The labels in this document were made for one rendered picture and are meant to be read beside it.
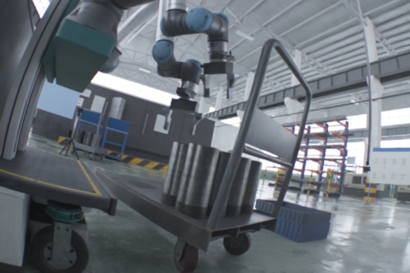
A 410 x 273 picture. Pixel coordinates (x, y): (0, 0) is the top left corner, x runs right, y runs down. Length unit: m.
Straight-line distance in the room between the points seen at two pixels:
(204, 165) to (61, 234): 0.53
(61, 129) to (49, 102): 0.92
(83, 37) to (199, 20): 0.42
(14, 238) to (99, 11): 0.62
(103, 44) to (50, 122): 6.85
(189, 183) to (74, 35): 0.61
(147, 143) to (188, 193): 6.32
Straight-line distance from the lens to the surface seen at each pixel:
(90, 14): 0.64
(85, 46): 0.59
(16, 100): 0.74
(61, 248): 0.69
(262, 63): 0.76
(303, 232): 1.80
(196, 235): 0.78
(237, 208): 1.04
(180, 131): 7.39
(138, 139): 7.05
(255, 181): 1.13
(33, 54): 0.76
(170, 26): 0.90
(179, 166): 0.94
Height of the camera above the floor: 0.46
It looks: 11 degrees up
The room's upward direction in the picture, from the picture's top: 12 degrees clockwise
